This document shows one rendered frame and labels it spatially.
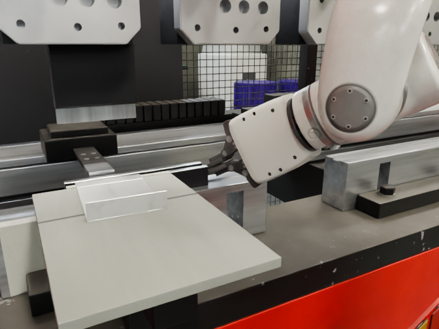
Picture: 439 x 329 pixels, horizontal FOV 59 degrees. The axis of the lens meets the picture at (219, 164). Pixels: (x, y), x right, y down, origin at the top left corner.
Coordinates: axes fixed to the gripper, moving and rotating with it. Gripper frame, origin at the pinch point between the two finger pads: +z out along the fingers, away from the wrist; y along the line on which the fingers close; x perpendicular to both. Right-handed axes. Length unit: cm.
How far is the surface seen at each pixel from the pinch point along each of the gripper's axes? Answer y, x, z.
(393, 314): -36.8, -16.8, -8.0
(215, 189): -3.2, 2.3, 0.9
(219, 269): -7.8, 24.9, -13.6
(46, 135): 17.5, 8.0, 25.3
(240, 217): -9.1, -2.4, 2.3
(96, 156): 9.5, 8.3, 15.2
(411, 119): -12, -78, -13
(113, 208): 0.5, 22.6, -1.7
